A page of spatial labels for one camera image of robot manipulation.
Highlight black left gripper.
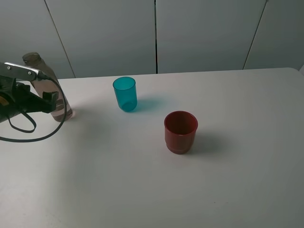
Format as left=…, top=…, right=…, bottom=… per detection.
left=0, top=76, right=58, bottom=119

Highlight clear brownish water bottle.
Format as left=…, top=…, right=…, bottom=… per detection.
left=22, top=52, right=73, bottom=122

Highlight teal translucent plastic cup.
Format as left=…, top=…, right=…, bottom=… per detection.
left=113, top=76, right=137, bottom=112

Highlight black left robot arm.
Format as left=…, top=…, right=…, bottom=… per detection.
left=0, top=76, right=59, bottom=122

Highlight red plastic cup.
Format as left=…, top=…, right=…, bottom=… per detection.
left=164, top=111, right=198, bottom=154

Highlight black camera cable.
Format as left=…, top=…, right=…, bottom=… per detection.
left=0, top=72, right=67, bottom=143

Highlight thin black flat cable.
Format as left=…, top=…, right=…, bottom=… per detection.
left=8, top=109, right=37, bottom=133

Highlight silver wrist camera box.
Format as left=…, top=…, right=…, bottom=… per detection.
left=0, top=62, right=44, bottom=82

